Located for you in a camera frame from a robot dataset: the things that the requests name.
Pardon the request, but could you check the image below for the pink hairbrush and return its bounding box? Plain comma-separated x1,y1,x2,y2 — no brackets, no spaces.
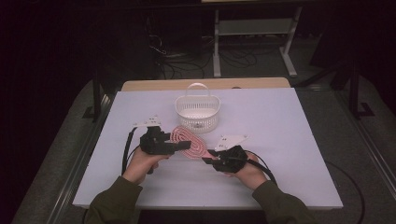
170,125,219,161

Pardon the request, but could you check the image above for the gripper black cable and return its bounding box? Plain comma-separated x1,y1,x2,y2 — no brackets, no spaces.
120,127,141,176
244,150,278,186

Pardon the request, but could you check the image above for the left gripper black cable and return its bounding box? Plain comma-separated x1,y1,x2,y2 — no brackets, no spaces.
120,127,141,176

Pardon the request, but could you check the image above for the black metal stand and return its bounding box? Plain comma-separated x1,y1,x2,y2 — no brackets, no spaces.
348,62,376,120
82,71,105,122

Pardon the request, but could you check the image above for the white plastic basket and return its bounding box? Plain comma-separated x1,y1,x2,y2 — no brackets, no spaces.
175,82,221,134

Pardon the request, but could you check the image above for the metal floor rail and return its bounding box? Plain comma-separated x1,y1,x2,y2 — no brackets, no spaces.
46,92,117,224
337,92,396,200

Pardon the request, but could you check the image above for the bundle of floor cables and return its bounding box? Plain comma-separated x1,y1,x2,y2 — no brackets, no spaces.
146,34,260,80

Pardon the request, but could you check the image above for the white metal desk frame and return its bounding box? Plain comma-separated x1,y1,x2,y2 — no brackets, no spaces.
213,6,304,78

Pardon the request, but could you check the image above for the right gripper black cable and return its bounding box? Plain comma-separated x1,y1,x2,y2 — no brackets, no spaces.
244,150,278,186

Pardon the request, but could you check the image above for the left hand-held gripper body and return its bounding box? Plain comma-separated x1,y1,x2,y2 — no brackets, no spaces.
134,116,176,156

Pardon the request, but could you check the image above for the black cable on floor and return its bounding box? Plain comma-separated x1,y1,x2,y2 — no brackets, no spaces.
325,161,366,224

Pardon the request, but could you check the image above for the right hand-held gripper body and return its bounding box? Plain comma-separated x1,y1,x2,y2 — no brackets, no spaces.
214,133,249,174

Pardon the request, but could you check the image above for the person's left hand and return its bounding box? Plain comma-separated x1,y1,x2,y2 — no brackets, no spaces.
121,148,171,185

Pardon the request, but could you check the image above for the wooden table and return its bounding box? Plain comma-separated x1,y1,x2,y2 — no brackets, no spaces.
120,77,292,92

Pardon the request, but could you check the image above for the person's right hand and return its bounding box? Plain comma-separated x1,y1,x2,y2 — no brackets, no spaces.
232,153,269,190

